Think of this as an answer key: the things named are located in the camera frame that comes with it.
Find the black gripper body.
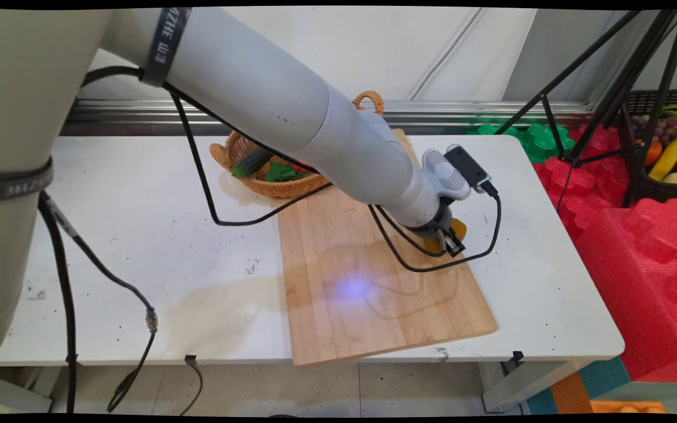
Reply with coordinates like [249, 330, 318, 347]
[408, 202, 454, 244]

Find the yellow-brown potato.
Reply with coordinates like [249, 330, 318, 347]
[423, 217, 468, 256]

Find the green foam mat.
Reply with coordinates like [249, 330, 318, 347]
[467, 122, 578, 165]

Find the light wooden cutting board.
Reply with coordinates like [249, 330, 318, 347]
[275, 128, 500, 367]

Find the green leafy vegetable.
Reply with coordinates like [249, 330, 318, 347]
[265, 162, 311, 183]

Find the red foam mat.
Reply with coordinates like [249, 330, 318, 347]
[534, 125, 677, 384]

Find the dark green cucumber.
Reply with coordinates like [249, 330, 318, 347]
[232, 146, 275, 180]

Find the teal and orange foam block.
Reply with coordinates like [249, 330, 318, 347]
[525, 357, 633, 415]

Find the black plastic basket with fruit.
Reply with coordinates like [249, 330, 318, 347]
[624, 89, 677, 206]

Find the yellow banana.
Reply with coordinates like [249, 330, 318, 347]
[648, 134, 677, 182]

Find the purple grapes bunch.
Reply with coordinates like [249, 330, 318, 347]
[629, 115, 677, 147]

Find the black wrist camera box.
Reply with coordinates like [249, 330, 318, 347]
[444, 145, 500, 198]

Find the aluminium wall rail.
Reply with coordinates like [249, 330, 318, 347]
[59, 98, 599, 137]

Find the woven wicker basket with handles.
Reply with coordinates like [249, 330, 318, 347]
[209, 90, 385, 199]

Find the black camera tripod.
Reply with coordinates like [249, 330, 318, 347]
[494, 9, 677, 210]

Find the thin black hanging cable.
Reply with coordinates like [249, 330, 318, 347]
[180, 361, 205, 416]

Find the black cable with metal connector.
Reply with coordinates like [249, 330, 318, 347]
[38, 191, 159, 377]

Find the black velcro strap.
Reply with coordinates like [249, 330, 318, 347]
[0, 157, 55, 204]
[141, 8, 192, 88]

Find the black cable with plug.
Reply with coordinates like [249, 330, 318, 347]
[106, 364, 143, 414]

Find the thick black cable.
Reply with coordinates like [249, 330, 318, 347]
[37, 197, 78, 414]

